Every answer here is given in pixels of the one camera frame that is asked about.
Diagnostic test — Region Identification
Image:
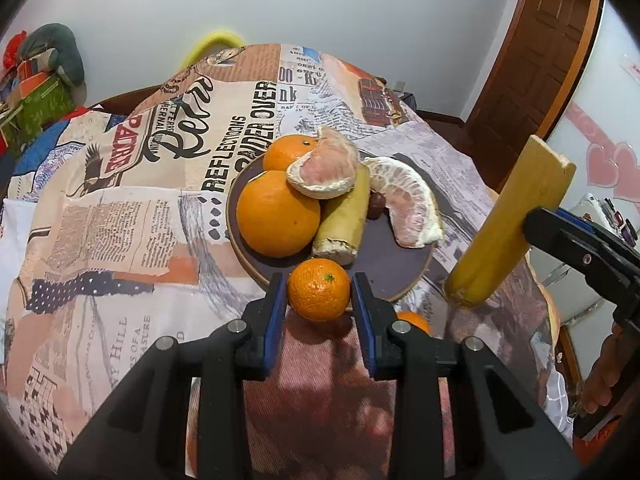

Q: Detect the pile of clothes and bags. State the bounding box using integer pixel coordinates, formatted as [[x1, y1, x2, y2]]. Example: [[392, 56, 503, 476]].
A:
[[1, 23, 85, 156]]

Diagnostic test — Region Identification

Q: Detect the yellow sugarcane stick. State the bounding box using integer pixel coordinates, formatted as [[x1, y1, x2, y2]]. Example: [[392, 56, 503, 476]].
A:
[[444, 136, 576, 308]]

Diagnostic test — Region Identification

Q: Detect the large orange front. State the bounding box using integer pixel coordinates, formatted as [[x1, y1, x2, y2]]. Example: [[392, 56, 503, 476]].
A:
[[236, 170, 321, 258]]

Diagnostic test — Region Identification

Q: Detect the newspaper print tablecloth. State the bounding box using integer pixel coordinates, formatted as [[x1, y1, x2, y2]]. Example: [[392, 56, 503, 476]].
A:
[[4, 44, 554, 471]]

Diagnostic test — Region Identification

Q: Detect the person's hand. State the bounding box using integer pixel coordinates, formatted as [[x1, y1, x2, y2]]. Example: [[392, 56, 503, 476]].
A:
[[582, 327, 622, 414]]

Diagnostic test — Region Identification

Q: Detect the peeled pomelo piece left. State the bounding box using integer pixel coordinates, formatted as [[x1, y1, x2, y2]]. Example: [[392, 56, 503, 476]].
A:
[[285, 126, 360, 200]]

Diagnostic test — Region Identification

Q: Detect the brown wooden door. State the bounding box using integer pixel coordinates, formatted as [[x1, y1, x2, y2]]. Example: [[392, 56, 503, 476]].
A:
[[465, 0, 603, 191]]

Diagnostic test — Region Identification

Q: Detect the orange behind right finger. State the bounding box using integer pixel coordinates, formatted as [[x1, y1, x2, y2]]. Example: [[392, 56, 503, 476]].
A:
[[397, 311, 432, 335]]

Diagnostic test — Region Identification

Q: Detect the peeled pomelo segment right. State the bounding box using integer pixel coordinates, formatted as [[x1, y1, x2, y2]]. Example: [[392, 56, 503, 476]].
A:
[[362, 156, 444, 249]]

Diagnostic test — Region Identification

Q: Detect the small dark red fruit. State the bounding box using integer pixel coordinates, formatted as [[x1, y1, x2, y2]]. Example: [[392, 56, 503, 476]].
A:
[[367, 192, 386, 220]]

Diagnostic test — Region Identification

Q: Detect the dark round plate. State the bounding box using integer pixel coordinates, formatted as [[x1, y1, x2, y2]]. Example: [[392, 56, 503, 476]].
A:
[[226, 157, 434, 302]]

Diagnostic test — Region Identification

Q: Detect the orange at back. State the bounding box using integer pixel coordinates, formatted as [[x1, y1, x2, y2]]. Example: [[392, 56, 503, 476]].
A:
[[262, 134, 318, 171]]

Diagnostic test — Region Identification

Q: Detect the yellow green chair back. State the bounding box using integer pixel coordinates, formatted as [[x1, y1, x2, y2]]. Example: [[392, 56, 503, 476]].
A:
[[180, 29, 245, 70]]

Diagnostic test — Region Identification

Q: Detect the short sugarcane piece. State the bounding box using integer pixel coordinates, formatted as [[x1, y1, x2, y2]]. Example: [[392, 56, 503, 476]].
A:
[[311, 164, 370, 266]]

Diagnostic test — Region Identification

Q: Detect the small orange mandarin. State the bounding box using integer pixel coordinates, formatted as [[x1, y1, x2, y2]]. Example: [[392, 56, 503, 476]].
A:
[[288, 258, 350, 323]]

